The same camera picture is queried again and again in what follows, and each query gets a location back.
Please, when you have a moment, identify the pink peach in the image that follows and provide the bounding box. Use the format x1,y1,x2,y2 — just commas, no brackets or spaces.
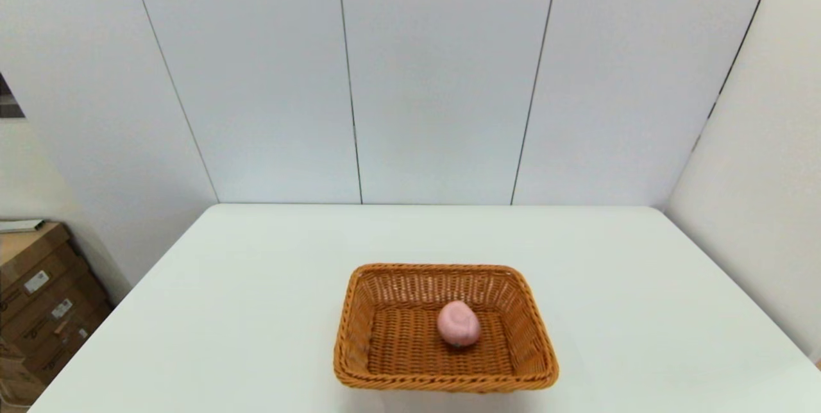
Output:
437,300,482,348

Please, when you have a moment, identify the flat white board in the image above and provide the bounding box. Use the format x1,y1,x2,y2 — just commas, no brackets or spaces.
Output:
0,218,46,234

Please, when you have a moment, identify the pale cardboard box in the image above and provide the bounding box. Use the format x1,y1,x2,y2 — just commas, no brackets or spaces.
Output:
0,339,47,409

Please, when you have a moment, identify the orange woven wicker basket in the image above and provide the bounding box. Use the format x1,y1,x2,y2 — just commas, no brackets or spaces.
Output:
333,264,560,394

